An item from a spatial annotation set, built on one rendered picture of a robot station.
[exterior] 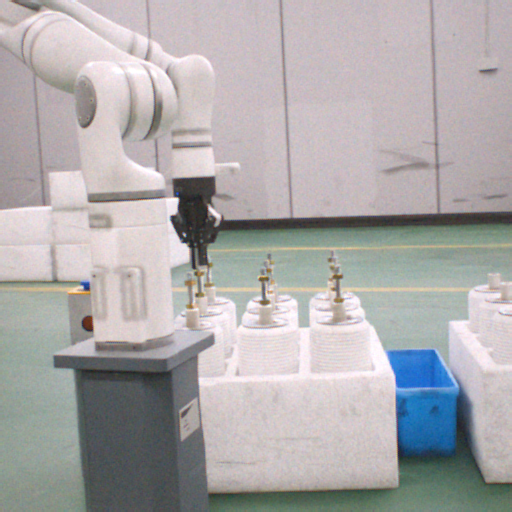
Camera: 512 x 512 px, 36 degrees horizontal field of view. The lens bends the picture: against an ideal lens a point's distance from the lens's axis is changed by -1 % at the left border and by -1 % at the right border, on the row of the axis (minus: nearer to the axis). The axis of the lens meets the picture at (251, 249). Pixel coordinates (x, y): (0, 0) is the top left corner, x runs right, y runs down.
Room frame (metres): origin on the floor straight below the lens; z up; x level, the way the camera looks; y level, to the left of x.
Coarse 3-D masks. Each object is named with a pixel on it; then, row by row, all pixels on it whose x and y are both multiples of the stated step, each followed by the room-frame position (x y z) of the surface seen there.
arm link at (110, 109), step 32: (96, 64) 0.91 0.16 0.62; (128, 64) 0.93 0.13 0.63; (96, 96) 0.90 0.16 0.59; (128, 96) 0.90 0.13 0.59; (96, 128) 0.90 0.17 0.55; (128, 128) 0.92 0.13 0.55; (96, 160) 0.91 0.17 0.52; (128, 160) 0.90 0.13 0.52; (96, 192) 0.91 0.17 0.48; (128, 192) 0.90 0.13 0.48; (160, 192) 0.93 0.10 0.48
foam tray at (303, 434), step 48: (240, 384) 1.20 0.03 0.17; (288, 384) 1.19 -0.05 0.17; (336, 384) 1.19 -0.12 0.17; (384, 384) 1.18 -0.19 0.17; (240, 432) 1.20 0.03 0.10; (288, 432) 1.19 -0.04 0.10; (336, 432) 1.19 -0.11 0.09; (384, 432) 1.18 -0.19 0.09; (240, 480) 1.20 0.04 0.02; (288, 480) 1.19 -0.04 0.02; (336, 480) 1.19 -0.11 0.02; (384, 480) 1.18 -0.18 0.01
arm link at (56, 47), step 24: (48, 24) 1.07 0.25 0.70; (72, 24) 1.07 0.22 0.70; (24, 48) 1.09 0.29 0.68; (48, 48) 1.05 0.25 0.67; (72, 48) 1.04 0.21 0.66; (96, 48) 1.03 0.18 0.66; (48, 72) 1.06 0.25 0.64; (72, 72) 1.04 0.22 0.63; (168, 96) 0.93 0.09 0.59; (168, 120) 0.94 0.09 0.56
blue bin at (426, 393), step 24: (408, 360) 1.59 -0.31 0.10; (432, 360) 1.59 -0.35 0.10; (408, 384) 1.59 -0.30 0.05; (432, 384) 1.58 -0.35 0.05; (456, 384) 1.32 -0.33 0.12; (408, 408) 1.31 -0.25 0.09; (432, 408) 1.31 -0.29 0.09; (408, 432) 1.31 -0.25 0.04; (432, 432) 1.31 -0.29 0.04; (408, 456) 1.31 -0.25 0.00; (432, 456) 1.31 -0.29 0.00
